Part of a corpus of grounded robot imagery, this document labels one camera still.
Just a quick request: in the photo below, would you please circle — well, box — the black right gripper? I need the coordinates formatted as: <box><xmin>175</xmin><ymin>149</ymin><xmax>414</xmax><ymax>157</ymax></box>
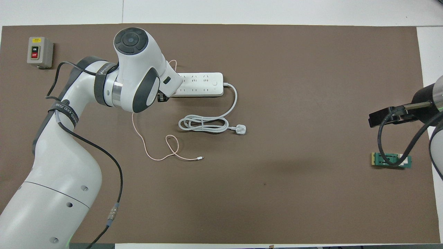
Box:
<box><xmin>369</xmin><ymin>84</ymin><xmax>442</xmax><ymax>128</ymax></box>

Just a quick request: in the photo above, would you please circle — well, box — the pink charging cable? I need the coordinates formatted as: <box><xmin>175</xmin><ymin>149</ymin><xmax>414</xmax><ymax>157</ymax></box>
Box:
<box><xmin>131</xmin><ymin>59</ymin><xmax>204</xmax><ymax>162</ymax></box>

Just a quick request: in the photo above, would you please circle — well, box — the white power strip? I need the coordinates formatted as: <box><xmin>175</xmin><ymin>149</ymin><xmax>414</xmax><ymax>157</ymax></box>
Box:
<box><xmin>171</xmin><ymin>72</ymin><xmax>225</xmax><ymax>98</ymax></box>

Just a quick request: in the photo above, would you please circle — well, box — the brown table mat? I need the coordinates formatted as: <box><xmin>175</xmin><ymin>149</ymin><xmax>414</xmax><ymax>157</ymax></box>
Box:
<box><xmin>0</xmin><ymin>23</ymin><xmax>441</xmax><ymax>245</ymax></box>

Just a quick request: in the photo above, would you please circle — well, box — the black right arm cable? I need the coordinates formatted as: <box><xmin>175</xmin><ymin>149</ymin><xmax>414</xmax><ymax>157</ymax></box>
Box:
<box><xmin>377</xmin><ymin>101</ymin><xmax>443</xmax><ymax>167</ymax></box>

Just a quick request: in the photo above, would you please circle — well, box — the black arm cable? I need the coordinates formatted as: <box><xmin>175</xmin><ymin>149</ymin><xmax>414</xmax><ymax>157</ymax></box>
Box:
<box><xmin>377</xmin><ymin>101</ymin><xmax>443</xmax><ymax>167</ymax></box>
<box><xmin>45</xmin><ymin>61</ymin><xmax>124</xmax><ymax>249</ymax></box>

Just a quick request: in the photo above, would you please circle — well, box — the green knife switch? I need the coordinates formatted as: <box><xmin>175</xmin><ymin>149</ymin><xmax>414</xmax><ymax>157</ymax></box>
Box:
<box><xmin>371</xmin><ymin>152</ymin><xmax>413</xmax><ymax>169</ymax></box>

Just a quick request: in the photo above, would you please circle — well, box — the white power strip cord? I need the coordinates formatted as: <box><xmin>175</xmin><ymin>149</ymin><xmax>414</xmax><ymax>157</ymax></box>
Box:
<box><xmin>178</xmin><ymin>82</ymin><xmax>247</xmax><ymax>136</ymax></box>

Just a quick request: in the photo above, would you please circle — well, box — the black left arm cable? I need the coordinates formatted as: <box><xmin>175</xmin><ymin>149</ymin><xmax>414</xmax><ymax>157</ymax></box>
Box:
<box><xmin>45</xmin><ymin>61</ymin><xmax>124</xmax><ymax>249</ymax></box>

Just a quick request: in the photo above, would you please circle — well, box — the grey on-off switch box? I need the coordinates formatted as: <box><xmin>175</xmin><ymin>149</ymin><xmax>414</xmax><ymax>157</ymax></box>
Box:
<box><xmin>27</xmin><ymin>36</ymin><xmax>54</xmax><ymax>69</ymax></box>

